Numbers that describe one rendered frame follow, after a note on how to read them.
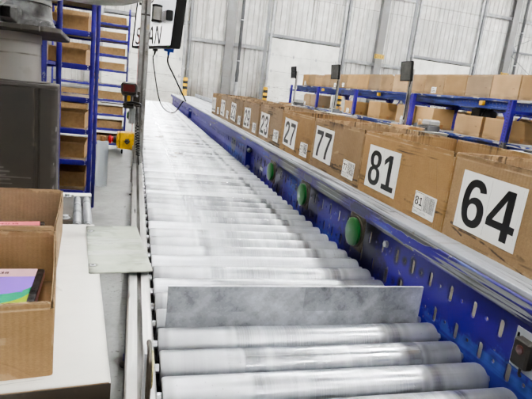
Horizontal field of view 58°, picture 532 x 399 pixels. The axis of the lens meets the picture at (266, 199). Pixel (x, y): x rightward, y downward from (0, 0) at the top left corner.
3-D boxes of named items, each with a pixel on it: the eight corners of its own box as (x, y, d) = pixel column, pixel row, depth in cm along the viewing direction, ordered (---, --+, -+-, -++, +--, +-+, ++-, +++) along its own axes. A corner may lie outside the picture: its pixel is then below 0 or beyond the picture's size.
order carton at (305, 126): (278, 150, 208) (283, 109, 204) (340, 154, 216) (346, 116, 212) (308, 165, 171) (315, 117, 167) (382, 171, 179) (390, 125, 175)
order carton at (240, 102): (228, 123, 319) (231, 96, 316) (271, 127, 327) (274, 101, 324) (240, 129, 282) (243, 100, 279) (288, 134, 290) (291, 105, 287)
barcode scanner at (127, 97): (119, 105, 195) (120, 79, 194) (119, 108, 206) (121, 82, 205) (136, 107, 196) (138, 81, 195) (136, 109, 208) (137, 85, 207)
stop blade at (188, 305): (164, 336, 78) (168, 284, 76) (413, 330, 91) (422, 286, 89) (164, 338, 78) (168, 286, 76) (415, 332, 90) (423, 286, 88)
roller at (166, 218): (140, 228, 138) (142, 211, 137) (311, 234, 152) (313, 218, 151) (141, 233, 133) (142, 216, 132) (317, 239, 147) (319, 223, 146)
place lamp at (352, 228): (341, 240, 123) (345, 213, 122) (346, 240, 124) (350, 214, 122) (353, 249, 117) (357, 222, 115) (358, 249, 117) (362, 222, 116)
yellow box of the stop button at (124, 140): (113, 146, 214) (114, 130, 213) (133, 147, 217) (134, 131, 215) (112, 150, 201) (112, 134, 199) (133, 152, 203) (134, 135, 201)
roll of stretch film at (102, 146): (94, 186, 480) (96, 135, 469) (96, 184, 490) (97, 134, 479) (106, 187, 482) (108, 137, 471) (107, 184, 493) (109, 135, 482)
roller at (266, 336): (144, 351, 77) (146, 321, 76) (428, 341, 91) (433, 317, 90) (145, 368, 72) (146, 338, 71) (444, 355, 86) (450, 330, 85)
